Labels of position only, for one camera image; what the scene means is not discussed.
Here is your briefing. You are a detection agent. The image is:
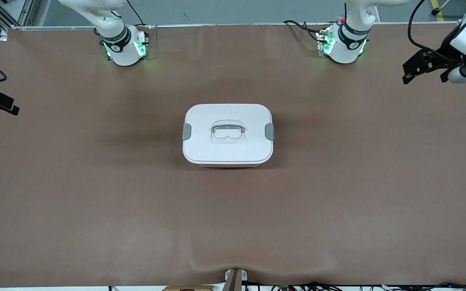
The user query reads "pink container edge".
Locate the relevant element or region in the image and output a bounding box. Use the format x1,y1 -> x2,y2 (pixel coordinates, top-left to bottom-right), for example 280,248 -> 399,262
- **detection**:
197,162 -> 263,169

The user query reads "metal mat clamp bracket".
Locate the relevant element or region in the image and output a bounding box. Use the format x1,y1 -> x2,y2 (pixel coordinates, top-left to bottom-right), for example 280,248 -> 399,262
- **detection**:
224,268 -> 248,291

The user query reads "white plastic box lid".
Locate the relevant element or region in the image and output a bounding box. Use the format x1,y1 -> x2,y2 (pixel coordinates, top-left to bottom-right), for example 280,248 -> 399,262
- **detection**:
182,104 -> 275,165

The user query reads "grey translucent lid handle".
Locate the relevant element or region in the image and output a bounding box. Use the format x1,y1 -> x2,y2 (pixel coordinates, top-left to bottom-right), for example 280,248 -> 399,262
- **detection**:
211,123 -> 245,136

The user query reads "black arm base cable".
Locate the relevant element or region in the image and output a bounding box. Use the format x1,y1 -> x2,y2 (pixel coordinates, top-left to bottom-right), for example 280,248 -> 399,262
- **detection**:
126,0 -> 148,27
283,19 -> 322,43

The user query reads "black right arm base cable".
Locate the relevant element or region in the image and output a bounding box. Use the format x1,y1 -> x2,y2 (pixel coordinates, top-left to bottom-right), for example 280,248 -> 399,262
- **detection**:
126,0 -> 148,27

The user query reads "black left arm base cable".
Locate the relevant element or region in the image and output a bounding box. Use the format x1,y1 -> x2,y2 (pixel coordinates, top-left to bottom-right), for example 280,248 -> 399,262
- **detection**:
283,19 -> 322,43

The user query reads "thin stand leg black foot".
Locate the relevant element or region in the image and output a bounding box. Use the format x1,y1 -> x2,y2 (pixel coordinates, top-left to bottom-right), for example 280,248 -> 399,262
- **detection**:
431,0 -> 452,16

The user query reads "brown cardboard piece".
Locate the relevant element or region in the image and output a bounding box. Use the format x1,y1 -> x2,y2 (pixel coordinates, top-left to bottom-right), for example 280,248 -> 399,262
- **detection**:
162,285 -> 215,291

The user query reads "brown table mat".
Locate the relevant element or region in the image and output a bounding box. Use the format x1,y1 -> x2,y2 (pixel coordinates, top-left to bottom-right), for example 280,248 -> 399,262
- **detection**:
0,22 -> 466,288

